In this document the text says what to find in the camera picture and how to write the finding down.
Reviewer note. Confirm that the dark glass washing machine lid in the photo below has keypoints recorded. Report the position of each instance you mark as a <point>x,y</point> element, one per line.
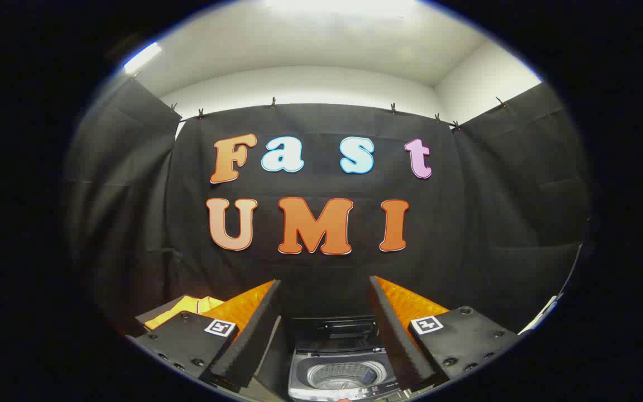
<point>334,329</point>

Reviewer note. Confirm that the white board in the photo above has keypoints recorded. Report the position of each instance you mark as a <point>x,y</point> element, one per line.
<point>542,314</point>

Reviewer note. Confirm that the orange polo shirt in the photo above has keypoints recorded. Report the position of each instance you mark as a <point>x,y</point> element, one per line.
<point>187,307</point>

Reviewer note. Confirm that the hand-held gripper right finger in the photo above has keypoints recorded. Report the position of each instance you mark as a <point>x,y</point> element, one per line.
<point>397,329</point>

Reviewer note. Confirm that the grey box stand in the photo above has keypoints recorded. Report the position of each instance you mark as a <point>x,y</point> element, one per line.
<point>157,312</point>

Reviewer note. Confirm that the grey washing machine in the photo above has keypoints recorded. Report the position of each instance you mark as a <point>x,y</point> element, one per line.
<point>344,374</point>

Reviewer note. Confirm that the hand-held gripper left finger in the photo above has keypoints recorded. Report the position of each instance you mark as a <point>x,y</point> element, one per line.
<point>254,329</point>

